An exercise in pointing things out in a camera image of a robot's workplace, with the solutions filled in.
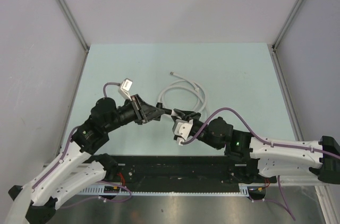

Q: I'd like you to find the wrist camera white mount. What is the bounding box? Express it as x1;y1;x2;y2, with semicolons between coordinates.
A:
118;78;133;101
172;119;193;145

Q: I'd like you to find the slotted white cable duct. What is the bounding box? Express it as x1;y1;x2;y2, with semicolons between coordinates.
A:
77;184;266;197

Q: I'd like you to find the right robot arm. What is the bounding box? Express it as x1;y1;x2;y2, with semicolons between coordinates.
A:
171;109;339;185

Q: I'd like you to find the white flexible hose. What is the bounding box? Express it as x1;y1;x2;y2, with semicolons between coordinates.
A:
155;71;209;117

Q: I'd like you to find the left aluminium frame post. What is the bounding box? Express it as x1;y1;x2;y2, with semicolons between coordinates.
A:
55;0;90;53

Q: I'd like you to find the black T-shaped pipe fitting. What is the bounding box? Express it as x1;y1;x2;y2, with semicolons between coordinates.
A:
156;102;173;116

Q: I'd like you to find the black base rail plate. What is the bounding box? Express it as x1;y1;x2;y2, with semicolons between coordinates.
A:
104;155;276;192

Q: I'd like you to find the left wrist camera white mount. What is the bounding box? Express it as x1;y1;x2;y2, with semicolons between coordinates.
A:
118;78;133;101

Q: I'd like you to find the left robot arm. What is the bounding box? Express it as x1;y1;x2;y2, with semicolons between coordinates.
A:
5;94;172;223

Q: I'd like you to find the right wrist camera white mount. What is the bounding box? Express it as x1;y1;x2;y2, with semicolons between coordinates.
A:
172;119;193;145

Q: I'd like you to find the aluminium frame post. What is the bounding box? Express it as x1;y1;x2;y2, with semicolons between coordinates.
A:
271;0;305;51
55;0;90;53

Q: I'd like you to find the right aluminium frame post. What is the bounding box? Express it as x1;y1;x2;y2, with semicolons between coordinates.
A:
271;0;305;51

